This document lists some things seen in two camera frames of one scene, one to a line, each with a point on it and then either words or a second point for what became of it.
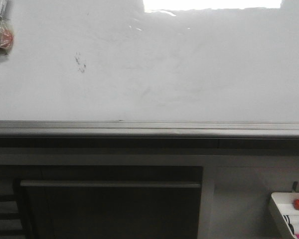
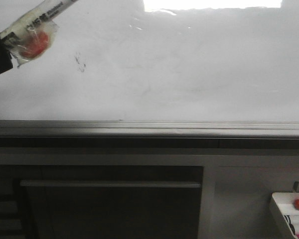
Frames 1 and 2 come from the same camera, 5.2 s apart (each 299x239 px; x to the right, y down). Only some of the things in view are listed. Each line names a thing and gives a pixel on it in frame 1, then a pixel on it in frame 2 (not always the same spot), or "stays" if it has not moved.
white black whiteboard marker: (1, 34) -> (30, 37)
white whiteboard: (151, 69) stays
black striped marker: (287, 219) stays
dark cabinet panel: (110, 202) stays
